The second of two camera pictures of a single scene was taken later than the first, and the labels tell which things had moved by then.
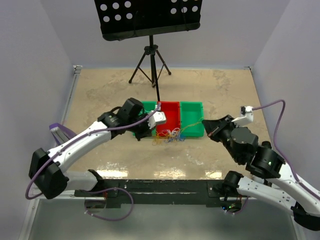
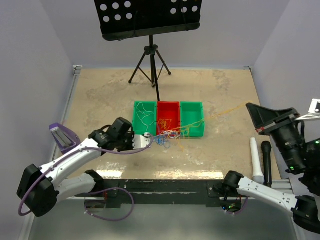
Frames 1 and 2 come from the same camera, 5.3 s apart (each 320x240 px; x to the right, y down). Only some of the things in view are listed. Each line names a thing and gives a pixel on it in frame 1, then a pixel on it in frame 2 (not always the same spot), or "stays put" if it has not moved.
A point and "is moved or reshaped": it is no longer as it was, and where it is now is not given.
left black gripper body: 141,130 to 125,142
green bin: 191,115 stays put
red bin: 172,109 stays put
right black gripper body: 220,132 to 280,125
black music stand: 123,19 stays put
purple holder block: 60,133 stays put
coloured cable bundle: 168,136 is moved or reshaped
